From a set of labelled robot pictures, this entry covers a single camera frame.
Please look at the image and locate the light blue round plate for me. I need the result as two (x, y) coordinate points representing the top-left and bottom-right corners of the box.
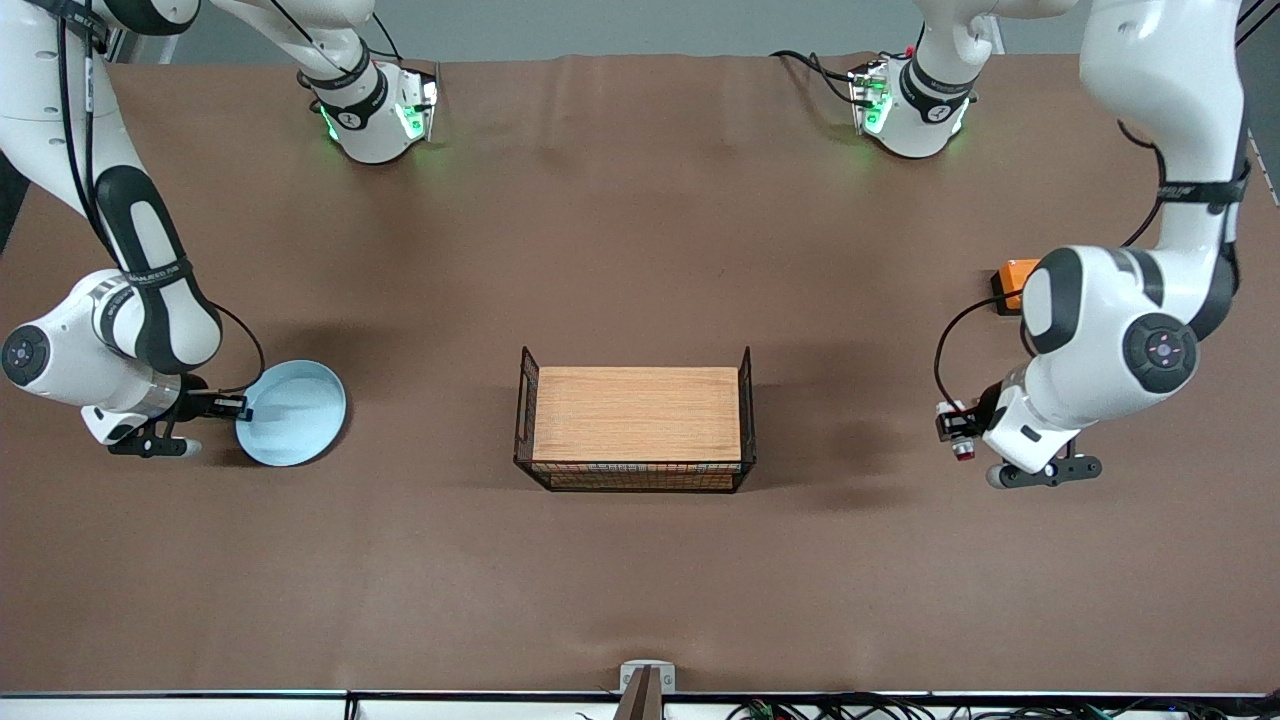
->
(234, 360), (349, 468)

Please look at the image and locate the orange box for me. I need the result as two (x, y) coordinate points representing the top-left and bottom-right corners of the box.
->
(991, 259), (1043, 317)

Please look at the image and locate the tangled black cable bundle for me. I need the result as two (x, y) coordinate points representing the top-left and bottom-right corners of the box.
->
(725, 693), (1280, 720)

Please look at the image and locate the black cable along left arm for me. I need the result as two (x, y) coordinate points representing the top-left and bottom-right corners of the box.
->
(1117, 120), (1169, 248)

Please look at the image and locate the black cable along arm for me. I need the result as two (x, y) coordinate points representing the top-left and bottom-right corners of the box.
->
(52, 0), (123, 263)
(1117, 120), (1169, 248)

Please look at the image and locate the black cable along right arm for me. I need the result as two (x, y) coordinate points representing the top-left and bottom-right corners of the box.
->
(52, 0), (123, 263)

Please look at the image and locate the black wire rack wooden shelf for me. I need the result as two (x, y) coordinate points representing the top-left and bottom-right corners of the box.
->
(513, 346), (757, 494)

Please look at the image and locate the black right base cable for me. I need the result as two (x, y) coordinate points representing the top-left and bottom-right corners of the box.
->
(268, 0), (403, 83)

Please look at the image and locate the black base cable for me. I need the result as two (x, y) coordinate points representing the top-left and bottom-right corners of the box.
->
(268, 0), (403, 83)
(769, 49), (863, 105)

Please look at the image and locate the black left base cable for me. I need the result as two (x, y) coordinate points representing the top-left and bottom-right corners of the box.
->
(769, 49), (863, 105)

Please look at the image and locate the grey metal bracket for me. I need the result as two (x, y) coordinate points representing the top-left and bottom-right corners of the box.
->
(619, 660), (677, 695)

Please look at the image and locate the brown wooden post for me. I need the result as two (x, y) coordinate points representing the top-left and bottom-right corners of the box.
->
(614, 667), (667, 720)

